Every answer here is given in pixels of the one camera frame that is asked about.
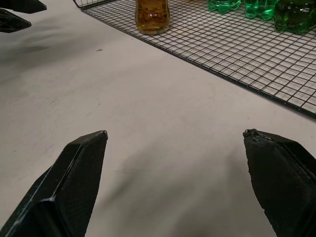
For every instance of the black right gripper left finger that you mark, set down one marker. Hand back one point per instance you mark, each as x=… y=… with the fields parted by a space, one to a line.
x=74 y=177

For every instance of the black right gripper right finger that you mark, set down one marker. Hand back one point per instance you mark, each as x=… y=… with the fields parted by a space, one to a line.
x=284 y=182

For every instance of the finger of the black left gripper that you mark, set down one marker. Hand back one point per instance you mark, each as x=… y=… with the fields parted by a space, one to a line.
x=27 y=4
x=12 y=22

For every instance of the amber glass bottle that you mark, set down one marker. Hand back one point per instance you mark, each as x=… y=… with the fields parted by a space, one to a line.
x=152 y=17

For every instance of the green plastic bottle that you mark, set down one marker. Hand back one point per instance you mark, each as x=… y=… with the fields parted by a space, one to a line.
x=223 y=6
x=260 y=8
x=295 y=17

